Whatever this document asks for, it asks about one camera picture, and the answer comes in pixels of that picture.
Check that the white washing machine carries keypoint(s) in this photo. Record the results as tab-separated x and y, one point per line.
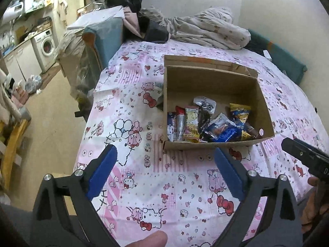
45	49

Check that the small white tag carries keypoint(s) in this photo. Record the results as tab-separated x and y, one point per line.
267	55

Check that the pink cloth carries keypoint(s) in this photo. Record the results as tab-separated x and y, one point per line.
132	22

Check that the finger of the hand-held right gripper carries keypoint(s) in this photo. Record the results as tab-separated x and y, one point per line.
295	148

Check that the clear snack wrapper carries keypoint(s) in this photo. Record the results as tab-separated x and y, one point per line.
219	119

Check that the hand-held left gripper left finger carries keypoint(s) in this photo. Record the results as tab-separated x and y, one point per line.
101	172

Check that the white cabinet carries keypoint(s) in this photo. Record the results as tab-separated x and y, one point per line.
21	61

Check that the shiny blue snack packet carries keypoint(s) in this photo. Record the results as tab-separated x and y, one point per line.
226	133

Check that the brown cardboard box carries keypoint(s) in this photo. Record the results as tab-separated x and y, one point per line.
210	85

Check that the pink cartoon printed bed sheet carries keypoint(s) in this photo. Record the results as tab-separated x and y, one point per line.
159	180

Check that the yellow wooden frame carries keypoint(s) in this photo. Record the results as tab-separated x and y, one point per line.
14	154

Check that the teal cushion with cardboard edge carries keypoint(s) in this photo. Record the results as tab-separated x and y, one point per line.
108	41

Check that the plastic bags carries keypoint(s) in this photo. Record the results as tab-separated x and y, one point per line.
33	83

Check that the blue and yellow snack packet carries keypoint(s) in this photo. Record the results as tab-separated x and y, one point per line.
240	115

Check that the dark brown snack packet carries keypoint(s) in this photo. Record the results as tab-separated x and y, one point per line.
203	121

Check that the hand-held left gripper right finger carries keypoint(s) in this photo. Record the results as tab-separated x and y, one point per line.
230	175

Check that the white paper sheet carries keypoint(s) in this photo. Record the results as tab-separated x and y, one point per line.
99	16

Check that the person's right hand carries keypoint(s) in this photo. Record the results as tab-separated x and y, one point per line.
312	205

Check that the dark cloth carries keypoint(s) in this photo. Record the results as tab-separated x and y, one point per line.
154	30

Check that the crumpled floral duvet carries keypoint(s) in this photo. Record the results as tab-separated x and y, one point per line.
208	28

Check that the black and white snack packet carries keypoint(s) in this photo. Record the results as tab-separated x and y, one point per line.
205	104

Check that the person's left hand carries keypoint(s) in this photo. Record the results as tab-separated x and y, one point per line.
146	239

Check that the long teal cushion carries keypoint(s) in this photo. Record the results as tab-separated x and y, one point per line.
280	56

